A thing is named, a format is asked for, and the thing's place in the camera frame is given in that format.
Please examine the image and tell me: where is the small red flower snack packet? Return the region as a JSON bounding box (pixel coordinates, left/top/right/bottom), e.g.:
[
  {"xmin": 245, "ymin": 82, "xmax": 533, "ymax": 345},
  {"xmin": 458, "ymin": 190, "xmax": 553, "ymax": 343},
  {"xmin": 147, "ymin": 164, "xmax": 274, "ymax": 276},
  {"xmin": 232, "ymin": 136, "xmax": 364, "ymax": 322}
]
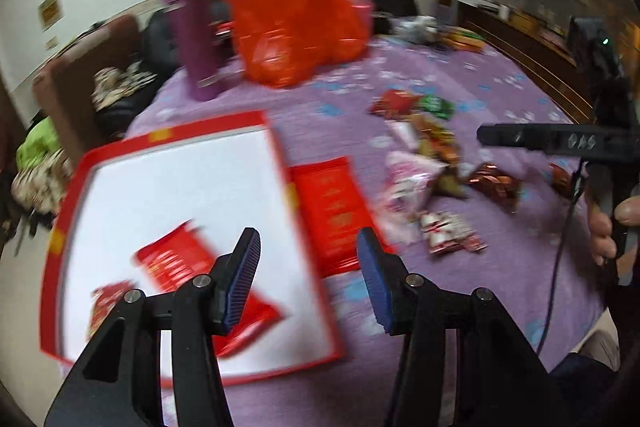
[{"xmin": 87, "ymin": 280, "xmax": 134, "ymax": 340}]

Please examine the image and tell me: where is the long red snack packet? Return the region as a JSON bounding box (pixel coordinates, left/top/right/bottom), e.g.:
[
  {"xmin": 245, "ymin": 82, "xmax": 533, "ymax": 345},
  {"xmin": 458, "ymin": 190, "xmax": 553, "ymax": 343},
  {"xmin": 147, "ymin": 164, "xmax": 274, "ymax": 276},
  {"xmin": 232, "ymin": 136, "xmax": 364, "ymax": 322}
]
[
  {"xmin": 131, "ymin": 220, "xmax": 286, "ymax": 358},
  {"xmin": 290, "ymin": 156, "xmax": 394, "ymax": 279}
]

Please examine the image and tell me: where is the brown foil snack packet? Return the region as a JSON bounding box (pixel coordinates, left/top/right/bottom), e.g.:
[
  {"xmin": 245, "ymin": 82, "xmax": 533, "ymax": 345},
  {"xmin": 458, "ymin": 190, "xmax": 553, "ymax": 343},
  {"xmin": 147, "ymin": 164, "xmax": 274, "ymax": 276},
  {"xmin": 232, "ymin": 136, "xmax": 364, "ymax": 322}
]
[{"xmin": 466, "ymin": 162, "xmax": 522, "ymax": 213}]

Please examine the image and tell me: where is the red white candy packet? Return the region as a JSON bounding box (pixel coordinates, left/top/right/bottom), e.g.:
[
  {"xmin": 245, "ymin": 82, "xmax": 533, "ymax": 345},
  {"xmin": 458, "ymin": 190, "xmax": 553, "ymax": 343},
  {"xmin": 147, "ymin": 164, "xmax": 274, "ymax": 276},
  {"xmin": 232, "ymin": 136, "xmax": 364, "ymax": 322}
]
[{"xmin": 420, "ymin": 211, "xmax": 487, "ymax": 256}]

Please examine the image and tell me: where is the green snack packet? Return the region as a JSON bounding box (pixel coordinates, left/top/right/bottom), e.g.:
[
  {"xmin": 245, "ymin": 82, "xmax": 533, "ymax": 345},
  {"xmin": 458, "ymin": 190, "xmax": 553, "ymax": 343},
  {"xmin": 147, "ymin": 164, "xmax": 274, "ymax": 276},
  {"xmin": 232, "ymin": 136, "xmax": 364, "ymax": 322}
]
[{"xmin": 416, "ymin": 94, "xmax": 454, "ymax": 120}]

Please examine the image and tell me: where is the pink white snack packet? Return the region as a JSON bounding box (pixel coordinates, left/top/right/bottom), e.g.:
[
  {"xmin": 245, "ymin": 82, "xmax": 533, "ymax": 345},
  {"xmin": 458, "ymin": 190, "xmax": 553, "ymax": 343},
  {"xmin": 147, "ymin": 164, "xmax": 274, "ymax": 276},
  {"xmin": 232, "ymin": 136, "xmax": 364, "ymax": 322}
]
[{"xmin": 382, "ymin": 150, "xmax": 447, "ymax": 217}]

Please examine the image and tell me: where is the operator right hand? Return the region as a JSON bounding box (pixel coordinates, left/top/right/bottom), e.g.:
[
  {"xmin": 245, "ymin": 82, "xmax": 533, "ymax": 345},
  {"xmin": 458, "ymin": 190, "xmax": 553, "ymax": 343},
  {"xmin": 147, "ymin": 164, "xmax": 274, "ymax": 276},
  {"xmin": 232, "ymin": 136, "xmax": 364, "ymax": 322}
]
[{"xmin": 585, "ymin": 190, "xmax": 640, "ymax": 265}]

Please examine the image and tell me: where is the purple floral tablecloth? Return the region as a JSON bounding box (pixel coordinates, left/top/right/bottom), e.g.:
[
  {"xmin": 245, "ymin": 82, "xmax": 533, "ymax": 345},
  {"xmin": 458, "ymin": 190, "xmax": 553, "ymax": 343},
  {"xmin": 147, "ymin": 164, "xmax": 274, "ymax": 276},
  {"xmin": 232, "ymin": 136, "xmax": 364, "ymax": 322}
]
[{"xmin": 124, "ymin": 31, "xmax": 606, "ymax": 427}]

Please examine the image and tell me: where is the red tray white inside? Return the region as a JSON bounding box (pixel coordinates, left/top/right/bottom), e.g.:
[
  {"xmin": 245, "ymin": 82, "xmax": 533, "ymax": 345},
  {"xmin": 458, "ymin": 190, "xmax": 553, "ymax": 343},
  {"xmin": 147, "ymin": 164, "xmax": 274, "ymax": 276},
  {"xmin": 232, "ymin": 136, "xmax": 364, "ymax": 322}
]
[{"xmin": 39, "ymin": 112, "xmax": 345, "ymax": 385}]

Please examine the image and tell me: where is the patterned blanket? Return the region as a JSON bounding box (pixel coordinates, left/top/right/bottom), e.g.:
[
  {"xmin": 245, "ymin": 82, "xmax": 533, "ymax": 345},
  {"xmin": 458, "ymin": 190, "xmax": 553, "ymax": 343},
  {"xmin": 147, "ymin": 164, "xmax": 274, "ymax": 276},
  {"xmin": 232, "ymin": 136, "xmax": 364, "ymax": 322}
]
[{"xmin": 11, "ymin": 148, "xmax": 74, "ymax": 216}]

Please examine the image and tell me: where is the green jacket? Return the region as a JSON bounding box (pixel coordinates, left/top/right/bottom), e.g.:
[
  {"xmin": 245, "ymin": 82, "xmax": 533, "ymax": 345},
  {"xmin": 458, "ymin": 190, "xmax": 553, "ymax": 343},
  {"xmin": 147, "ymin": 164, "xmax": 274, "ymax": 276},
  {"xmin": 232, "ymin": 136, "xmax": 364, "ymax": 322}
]
[{"xmin": 16, "ymin": 117, "xmax": 62, "ymax": 171}]

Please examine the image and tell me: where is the striped cloth on sofa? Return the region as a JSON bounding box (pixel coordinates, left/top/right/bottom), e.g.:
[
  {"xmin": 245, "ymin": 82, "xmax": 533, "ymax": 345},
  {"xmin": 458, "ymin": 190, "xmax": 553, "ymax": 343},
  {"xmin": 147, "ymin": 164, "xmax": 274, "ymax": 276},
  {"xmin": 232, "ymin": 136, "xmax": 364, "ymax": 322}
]
[{"xmin": 91, "ymin": 61, "xmax": 157, "ymax": 110}]

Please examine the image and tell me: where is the brown armchair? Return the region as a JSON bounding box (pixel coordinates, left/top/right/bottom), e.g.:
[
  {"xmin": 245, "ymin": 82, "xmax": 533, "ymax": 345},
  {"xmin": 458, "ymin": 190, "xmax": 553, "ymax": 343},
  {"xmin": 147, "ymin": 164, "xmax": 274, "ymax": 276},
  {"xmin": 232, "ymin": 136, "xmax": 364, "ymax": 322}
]
[{"xmin": 32, "ymin": 14, "xmax": 141, "ymax": 165}]

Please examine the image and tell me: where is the pink thermos bottle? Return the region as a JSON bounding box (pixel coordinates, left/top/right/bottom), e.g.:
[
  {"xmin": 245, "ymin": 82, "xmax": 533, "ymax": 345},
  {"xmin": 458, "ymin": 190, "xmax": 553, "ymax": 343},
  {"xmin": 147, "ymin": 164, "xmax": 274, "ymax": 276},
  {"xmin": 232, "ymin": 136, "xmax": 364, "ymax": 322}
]
[{"xmin": 339, "ymin": 0, "xmax": 377, "ymax": 38}]

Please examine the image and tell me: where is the black leather sofa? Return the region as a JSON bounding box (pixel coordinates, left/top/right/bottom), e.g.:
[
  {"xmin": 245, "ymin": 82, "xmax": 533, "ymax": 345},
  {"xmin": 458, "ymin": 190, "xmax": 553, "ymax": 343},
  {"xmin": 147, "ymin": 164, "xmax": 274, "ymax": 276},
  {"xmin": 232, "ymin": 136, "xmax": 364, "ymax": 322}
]
[{"xmin": 94, "ymin": 0, "xmax": 237, "ymax": 138}]

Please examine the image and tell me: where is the orange plastic bag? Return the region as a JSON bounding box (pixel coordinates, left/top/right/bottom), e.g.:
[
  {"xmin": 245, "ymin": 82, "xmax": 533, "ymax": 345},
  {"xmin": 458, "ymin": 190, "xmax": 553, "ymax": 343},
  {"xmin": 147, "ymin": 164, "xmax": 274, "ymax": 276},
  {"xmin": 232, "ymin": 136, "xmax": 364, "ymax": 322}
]
[{"xmin": 224, "ymin": 0, "xmax": 370, "ymax": 89}]

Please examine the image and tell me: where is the purple thermos bottle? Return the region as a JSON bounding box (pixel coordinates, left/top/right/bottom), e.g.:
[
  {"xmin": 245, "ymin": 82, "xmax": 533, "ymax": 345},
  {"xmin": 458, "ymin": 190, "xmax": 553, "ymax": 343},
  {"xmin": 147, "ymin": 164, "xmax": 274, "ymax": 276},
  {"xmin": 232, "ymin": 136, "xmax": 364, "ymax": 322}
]
[{"xmin": 163, "ymin": 0, "xmax": 222, "ymax": 101}]

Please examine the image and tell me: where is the black cable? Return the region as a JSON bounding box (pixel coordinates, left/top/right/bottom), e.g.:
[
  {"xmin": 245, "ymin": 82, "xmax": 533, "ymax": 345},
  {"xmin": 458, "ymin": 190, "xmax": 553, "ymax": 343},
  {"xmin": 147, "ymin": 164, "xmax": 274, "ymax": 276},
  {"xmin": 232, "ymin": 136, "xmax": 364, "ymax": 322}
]
[{"xmin": 534, "ymin": 158, "xmax": 589, "ymax": 356}]

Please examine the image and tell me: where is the wall notice plaque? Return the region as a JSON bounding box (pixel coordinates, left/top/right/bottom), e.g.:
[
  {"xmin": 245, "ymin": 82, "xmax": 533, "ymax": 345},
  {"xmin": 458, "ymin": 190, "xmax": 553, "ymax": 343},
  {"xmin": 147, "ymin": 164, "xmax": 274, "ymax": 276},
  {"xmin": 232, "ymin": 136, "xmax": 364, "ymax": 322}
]
[{"xmin": 38, "ymin": 0, "xmax": 63, "ymax": 30}]

